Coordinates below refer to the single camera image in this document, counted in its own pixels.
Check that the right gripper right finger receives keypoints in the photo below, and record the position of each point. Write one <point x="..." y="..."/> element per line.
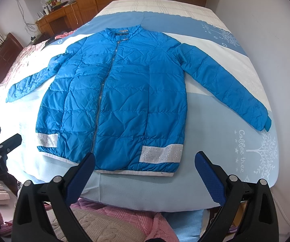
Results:
<point x="259" y="221"/>

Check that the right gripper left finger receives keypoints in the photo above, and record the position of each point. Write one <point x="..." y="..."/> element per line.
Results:
<point x="31" y="222"/>

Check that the blue quilted puffer jacket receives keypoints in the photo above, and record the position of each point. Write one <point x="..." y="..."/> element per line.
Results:
<point x="121" y="95"/>

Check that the dark wooden headboard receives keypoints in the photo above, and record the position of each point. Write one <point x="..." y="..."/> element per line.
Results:
<point x="9" y="51"/>

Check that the beige knitted blanket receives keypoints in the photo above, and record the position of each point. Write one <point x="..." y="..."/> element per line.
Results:
<point x="105" y="228"/>

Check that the blue and white bed blanket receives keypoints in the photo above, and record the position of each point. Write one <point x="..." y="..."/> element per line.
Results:
<point x="210" y="124"/>

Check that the dark garment on bed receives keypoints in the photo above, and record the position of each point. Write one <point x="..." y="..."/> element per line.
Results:
<point x="44" y="37"/>

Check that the wooden desk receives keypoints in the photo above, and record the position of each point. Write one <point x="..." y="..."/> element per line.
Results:
<point x="67" y="18"/>

